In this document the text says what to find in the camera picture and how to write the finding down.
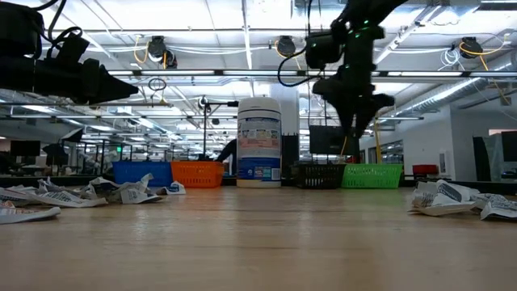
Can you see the black plastic basket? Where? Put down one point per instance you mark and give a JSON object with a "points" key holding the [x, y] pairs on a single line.
{"points": [[319, 175]]}

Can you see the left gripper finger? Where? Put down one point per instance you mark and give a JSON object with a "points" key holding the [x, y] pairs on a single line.
{"points": [[115, 87]]}

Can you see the white disinfecting wipes canister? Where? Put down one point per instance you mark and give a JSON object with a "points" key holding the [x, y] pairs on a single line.
{"points": [[258, 141]]}

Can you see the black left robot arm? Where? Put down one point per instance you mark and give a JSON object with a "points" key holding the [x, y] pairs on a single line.
{"points": [[16, 32]]}

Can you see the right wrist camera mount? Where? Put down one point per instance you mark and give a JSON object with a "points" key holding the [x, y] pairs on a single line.
{"points": [[323, 50]]}

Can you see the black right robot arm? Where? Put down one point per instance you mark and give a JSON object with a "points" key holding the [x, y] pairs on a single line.
{"points": [[363, 12]]}

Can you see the orange plastic basket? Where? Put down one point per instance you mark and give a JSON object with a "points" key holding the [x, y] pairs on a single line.
{"points": [[198, 174]]}

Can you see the black stand with boom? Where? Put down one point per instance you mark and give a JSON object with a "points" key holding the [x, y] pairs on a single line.
{"points": [[204, 133]]}

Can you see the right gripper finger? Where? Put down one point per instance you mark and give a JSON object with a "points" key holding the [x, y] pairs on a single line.
{"points": [[369, 111], [348, 117]]}

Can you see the black monitor on cart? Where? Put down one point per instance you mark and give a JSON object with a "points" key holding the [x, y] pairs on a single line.
{"points": [[329, 141]]}

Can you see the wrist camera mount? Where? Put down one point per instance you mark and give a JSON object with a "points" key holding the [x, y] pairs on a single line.
{"points": [[323, 50], [70, 48]]}

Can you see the green plastic basket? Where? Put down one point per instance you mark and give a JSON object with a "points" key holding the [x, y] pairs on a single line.
{"points": [[371, 175]]}

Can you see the black background screen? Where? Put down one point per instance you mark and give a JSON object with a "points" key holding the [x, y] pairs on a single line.
{"points": [[509, 146]]}

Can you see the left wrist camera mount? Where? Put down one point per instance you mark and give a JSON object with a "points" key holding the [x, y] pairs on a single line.
{"points": [[70, 48]]}

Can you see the blue plastic basket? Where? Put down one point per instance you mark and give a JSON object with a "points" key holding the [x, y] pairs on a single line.
{"points": [[141, 174]]}

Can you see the white packet with blue print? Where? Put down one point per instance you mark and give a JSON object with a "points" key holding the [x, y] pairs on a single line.
{"points": [[174, 188], [56, 186], [139, 182], [103, 188], [139, 196]]}

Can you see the black partition panel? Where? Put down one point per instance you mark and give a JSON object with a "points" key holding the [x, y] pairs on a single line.
{"points": [[290, 157]]}

